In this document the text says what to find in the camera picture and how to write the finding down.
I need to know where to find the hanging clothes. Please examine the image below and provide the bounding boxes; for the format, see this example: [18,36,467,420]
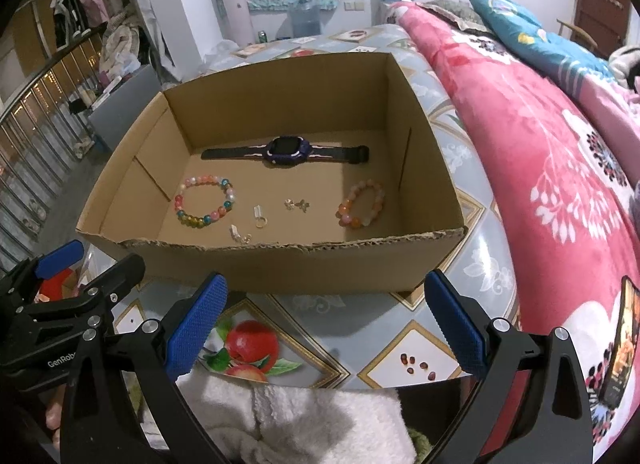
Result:
[52,0,126,42]

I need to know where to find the wooden chair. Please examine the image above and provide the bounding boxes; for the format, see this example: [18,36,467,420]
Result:
[556,18,601,52]

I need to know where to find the pile of clothes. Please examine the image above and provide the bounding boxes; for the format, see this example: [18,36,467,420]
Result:
[97,21,161,77]

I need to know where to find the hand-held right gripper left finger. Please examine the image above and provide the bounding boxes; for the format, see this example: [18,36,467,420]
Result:
[60,271,228,464]

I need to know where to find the white fluffy garment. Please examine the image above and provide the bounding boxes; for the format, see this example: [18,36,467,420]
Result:
[175,371,416,464]

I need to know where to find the multicolour bead bracelet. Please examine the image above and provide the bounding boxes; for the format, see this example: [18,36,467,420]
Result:
[172,174,236,227]

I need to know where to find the pink orange bead bracelet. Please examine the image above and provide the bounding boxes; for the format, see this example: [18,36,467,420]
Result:
[336,180,387,229]

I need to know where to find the red gift bag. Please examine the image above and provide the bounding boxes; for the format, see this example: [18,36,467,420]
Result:
[37,268,81,301]

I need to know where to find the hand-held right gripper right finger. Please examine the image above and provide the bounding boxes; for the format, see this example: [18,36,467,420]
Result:
[424,269,593,464]

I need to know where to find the metal stair railing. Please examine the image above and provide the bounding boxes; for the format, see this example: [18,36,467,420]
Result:
[0,34,108,239]

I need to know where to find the red floral blanket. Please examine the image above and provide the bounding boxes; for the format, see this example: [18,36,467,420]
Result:
[387,1,640,440]

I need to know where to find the person's left hand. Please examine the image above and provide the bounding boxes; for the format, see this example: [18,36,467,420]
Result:
[44,401,65,449]

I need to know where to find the grey patterned cushion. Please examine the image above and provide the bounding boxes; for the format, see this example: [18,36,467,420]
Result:
[425,0,493,34]

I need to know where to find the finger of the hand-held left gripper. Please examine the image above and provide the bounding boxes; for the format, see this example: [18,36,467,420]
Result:
[0,239,85,295]
[75,253,147,317]

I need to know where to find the purple black smart watch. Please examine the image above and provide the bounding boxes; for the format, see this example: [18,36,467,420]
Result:
[201,135,371,168]

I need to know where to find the black white cloth bundle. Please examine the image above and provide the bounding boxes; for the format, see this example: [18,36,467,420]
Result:
[607,46,640,94]

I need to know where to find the teal patterned pillow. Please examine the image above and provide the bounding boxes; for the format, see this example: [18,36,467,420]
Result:
[469,0,616,82]

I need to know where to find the brown cardboard box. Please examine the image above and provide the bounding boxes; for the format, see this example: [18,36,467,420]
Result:
[75,51,468,295]

